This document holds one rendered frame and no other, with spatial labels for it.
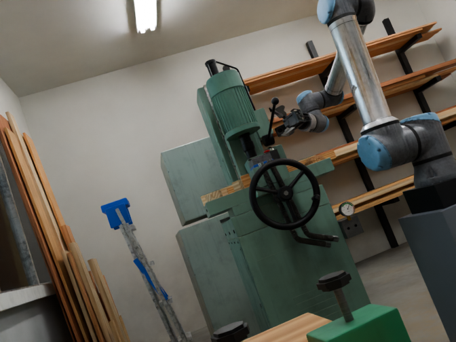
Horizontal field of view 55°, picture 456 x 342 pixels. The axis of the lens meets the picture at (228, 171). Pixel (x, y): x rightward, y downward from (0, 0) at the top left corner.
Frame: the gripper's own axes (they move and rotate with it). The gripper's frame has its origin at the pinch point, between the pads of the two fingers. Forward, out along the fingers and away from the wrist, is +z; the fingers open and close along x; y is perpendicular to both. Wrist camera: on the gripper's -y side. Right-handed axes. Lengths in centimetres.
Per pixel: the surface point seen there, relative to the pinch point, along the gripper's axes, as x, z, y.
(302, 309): 79, 4, -24
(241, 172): 8.2, -3.0, -31.6
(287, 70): -129, -186, -82
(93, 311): 32, 23, -168
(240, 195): 25.9, 17.5, -20.5
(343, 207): 47.3, -11.4, 5.9
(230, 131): -6.7, 9.0, -18.3
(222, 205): 27.3, 24.0, -26.4
